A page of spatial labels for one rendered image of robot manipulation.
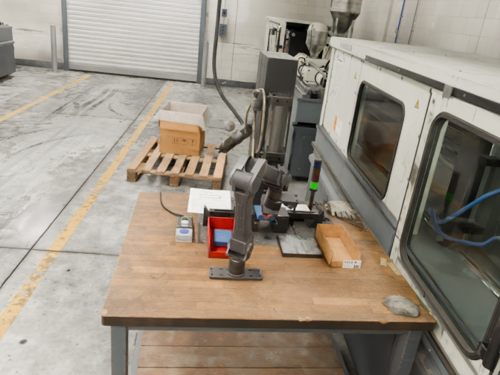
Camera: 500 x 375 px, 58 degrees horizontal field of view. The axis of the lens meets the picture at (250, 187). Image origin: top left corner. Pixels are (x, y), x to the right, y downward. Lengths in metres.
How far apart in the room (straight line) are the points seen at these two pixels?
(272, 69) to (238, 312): 0.98
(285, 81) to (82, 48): 9.80
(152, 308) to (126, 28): 9.99
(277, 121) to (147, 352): 1.29
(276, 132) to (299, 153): 3.28
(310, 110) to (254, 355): 3.22
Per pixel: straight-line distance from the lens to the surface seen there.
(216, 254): 1.78
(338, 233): 2.07
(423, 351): 1.90
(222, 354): 2.38
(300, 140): 5.10
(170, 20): 11.05
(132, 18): 11.19
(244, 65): 11.11
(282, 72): 1.91
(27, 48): 12.00
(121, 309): 1.53
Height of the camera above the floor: 1.83
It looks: 22 degrees down
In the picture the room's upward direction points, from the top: 7 degrees clockwise
